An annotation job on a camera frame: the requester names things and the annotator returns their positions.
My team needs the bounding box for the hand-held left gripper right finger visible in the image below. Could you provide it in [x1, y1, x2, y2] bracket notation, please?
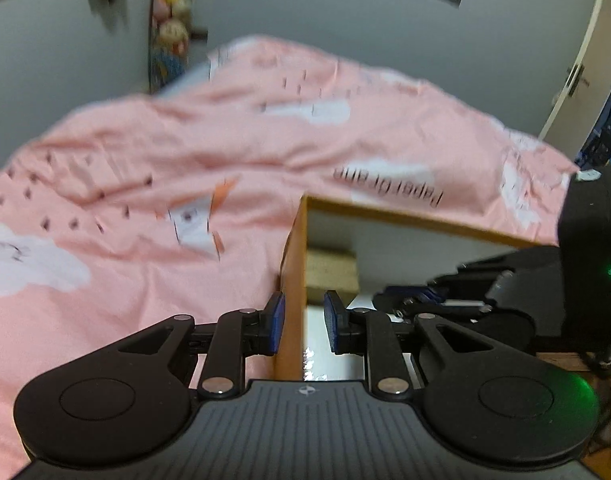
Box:
[323, 290, 506, 401]

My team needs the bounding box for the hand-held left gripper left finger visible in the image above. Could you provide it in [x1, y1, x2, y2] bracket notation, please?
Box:
[105, 291, 287, 401]

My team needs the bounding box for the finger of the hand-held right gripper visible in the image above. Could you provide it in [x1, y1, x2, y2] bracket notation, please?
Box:
[372, 284, 493, 322]
[428, 254, 517, 292]

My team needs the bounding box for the tan boxy object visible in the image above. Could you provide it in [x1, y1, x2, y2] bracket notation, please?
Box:
[307, 249, 359, 307]

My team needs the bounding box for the pink printed blanket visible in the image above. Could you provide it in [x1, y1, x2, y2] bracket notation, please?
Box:
[0, 35, 586, 480]

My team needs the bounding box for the cream door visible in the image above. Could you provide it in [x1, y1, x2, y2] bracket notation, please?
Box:
[538, 0, 611, 161]

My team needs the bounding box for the row of hanging plush toys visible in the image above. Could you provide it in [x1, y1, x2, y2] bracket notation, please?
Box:
[150, 0, 194, 87]

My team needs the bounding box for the dark door handle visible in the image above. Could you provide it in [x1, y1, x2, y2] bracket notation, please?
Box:
[566, 64, 587, 100]

